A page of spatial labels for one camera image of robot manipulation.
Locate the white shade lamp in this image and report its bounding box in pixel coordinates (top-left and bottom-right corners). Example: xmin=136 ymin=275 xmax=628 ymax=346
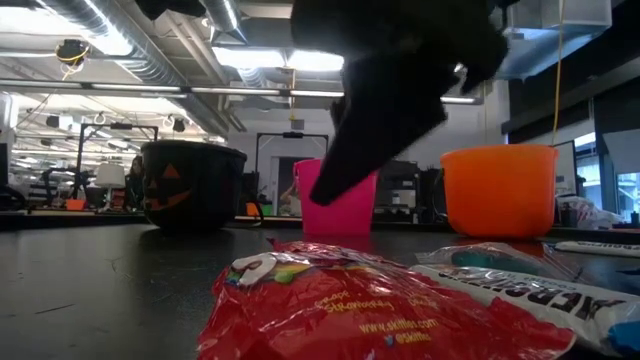
xmin=94 ymin=162 xmax=126 ymax=212

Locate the silver rectangular air duct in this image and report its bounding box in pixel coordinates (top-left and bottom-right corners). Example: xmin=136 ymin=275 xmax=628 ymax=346
xmin=492 ymin=0 xmax=614 ymax=81

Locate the white plastic bag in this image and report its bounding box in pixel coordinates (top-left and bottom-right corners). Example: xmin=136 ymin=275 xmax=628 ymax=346
xmin=556 ymin=194 xmax=624 ymax=230

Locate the clear bag teal candy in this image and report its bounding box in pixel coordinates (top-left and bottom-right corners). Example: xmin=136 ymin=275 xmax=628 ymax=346
xmin=415 ymin=243 xmax=584 ymax=284

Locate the orange plastic bucket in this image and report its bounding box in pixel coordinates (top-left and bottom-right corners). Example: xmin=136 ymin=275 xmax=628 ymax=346
xmin=439 ymin=144 xmax=560 ymax=239

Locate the silver round ventilation duct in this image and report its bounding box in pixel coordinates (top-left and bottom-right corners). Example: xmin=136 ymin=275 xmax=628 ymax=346
xmin=202 ymin=0 xmax=249 ymax=44

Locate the pink plastic bucket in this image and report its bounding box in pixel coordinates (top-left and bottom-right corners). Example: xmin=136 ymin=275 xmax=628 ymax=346
xmin=293 ymin=158 xmax=380 ymax=236

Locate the long ceiling light bar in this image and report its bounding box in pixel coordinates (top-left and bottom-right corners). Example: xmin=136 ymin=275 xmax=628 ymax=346
xmin=0 ymin=78 xmax=485 ymax=106

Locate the red Skittles candy pack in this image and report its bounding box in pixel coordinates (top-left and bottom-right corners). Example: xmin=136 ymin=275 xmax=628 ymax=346
xmin=197 ymin=239 xmax=576 ymax=360

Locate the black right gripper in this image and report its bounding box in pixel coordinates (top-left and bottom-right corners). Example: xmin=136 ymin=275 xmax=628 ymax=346
xmin=290 ymin=0 xmax=509 ymax=207

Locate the yellow cable ceiling reel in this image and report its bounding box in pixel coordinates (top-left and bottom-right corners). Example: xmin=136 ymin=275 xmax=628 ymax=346
xmin=54 ymin=38 xmax=92 ymax=69

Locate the black rectangular frame stand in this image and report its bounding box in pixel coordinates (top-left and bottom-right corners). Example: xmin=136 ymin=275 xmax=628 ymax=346
xmin=254 ymin=131 xmax=330 ymax=174
xmin=74 ymin=122 xmax=160 ymax=199

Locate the black jack-o-lantern bucket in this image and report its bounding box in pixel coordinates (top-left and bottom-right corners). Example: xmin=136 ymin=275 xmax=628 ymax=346
xmin=141 ymin=139 xmax=249 ymax=232

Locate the yellow cord with tag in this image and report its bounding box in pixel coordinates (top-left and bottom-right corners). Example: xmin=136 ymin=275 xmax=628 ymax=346
xmin=288 ymin=68 xmax=298 ymax=121

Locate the white board black frame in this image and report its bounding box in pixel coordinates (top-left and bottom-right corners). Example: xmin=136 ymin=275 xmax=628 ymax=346
xmin=555 ymin=140 xmax=579 ymax=197

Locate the black equipment rack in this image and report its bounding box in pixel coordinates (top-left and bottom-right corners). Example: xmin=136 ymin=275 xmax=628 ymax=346
xmin=377 ymin=159 xmax=421 ymax=224

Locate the person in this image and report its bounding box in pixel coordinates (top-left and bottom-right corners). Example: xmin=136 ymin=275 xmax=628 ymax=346
xmin=279 ymin=179 xmax=304 ymax=217
xmin=127 ymin=154 xmax=146 ymax=211

